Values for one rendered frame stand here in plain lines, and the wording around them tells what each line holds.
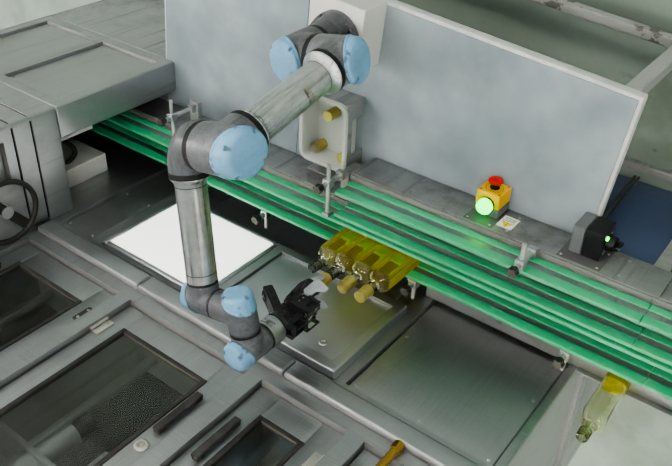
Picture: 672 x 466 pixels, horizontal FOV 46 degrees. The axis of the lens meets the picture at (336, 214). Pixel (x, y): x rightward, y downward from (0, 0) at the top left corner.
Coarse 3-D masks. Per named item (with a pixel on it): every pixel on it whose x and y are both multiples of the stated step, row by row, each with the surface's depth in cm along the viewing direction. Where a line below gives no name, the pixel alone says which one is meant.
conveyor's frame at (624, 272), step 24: (264, 168) 250; (288, 168) 248; (360, 168) 230; (384, 168) 231; (384, 192) 223; (408, 192) 220; (432, 192) 220; (456, 192) 221; (456, 216) 211; (504, 216) 211; (504, 240) 204; (528, 240) 202; (552, 240) 202; (576, 264) 194; (624, 264) 195; (648, 264) 195; (624, 288) 188; (648, 288) 187
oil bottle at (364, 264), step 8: (376, 248) 219; (384, 248) 219; (360, 256) 216; (368, 256) 216; (376, 256) 216; (384, 256) 216; (360, 264) 212; (368, 264) 212; (376, 264) 213; (352, 272) 213; (360, 272) 211; (368, 272) 211; (360, 280) 212; (368, 280) 213
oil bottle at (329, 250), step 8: (344, 232) 225; (352, 232) 225; (328, 240) 222; (336, 240) 222; (344, 240) 222; (352, 240) 223; (320, 248) 219; (328, 248) 219; (336, 248) 219; (328, 256) 217; (328, 264) 218
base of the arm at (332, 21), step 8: (320, 16) 211; (328, 16) 207; (336, 16) 206; (344, 16) 207; (312, 24) 206; (320, 24) 205; (328, 24) 205; (336, 24) 205; (344, 24) 206; (352, 24) 207; (328, 32) 203; (336, 32) 204; (344, 32) 207; (352, 32) 206
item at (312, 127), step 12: (312, 108) 238; (324, 108) 238; (300, 120) 237; (312, 120) 240; (324, 120) 240; (336, 120) 237; (300, 132) 239; (312, 132) 242; (324, 132) 243; (336, 132) 239; (300, 144) 241; (336, 144) 242; (312, 156) 241; (324, 156) 241; (336, 156) 241; (336, 168) 236
